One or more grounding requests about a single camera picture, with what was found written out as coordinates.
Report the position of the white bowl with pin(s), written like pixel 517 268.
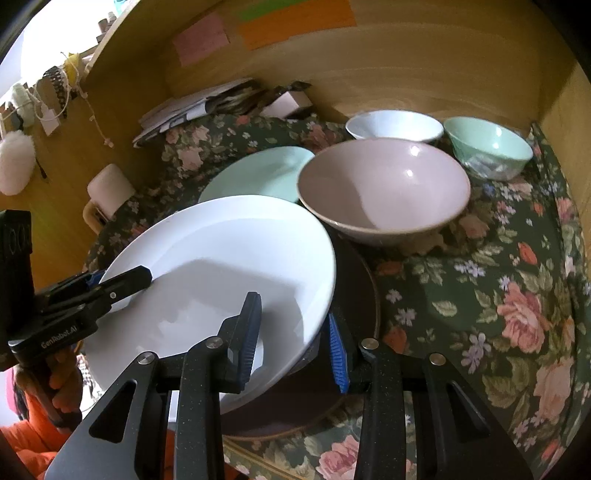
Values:
pixel 392 124

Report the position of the white mug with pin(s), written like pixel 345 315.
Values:
pixel 108 187

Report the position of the small cardboard box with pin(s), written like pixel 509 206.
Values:
pixel 288 104

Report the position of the green paper sheet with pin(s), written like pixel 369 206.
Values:
pixel 263 10

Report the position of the dark brown plate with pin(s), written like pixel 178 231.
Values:
pixel 358 295

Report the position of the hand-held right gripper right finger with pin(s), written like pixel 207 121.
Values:
pixel 337 357

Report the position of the yellow small object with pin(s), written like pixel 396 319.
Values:
pixel 74 62

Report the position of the person's left forearm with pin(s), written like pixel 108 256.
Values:
pixel 27 434

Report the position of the large pink bowl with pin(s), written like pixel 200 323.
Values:
pixel 383 184

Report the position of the mint green plate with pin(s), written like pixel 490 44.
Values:
pixel 258 175

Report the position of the orange paper sheet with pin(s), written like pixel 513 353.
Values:
pixel 300 25

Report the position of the stack of papers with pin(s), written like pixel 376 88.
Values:
pixel 184 110

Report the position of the person's left hand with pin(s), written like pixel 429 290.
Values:
pixel 64 378

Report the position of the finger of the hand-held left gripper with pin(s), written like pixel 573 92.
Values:
pixel 94 278
pixel 124 281

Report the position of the mint green bowl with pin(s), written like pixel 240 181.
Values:
pixel 489 138

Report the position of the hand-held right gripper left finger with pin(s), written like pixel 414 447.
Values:
pixel 247 344

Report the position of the large white plate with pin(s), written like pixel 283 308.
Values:
pixel 207 258

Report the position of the floral green cloth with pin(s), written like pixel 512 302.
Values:
pixel 461 300

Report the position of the white fluffy ball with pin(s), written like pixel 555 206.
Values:
pixel 16 161

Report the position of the pink paper sheet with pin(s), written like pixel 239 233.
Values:
pixel 201 39

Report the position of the patterned paper bag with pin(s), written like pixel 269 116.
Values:
pixel 56 85

